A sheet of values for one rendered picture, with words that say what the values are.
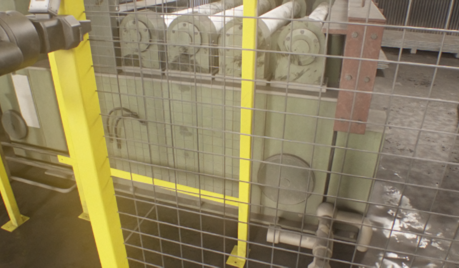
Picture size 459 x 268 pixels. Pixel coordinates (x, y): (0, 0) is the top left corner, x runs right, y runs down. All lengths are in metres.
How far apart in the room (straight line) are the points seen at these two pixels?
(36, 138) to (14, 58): 2.61
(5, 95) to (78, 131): 2.46
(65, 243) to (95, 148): 1.67
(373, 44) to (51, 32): 1.42
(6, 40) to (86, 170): 0.34
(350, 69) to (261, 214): 1.15
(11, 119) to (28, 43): 2.61
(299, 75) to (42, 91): 1.88
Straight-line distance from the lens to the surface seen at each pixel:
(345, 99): 1.80
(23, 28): 0.58
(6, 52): 0.53
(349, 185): 2.15
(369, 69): 1.76
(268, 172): 2.12
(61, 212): 2.65
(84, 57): 0.70
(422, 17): 11.14
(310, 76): 1.95
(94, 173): 0.77
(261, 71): 1.99
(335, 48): 3.95
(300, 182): 2.12
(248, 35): 1.45
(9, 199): 2.54
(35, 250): 2.42
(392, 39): 7.92
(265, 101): 1.97
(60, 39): 0.63
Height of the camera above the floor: 1.52
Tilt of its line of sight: 26 degrees down
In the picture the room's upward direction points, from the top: straight up
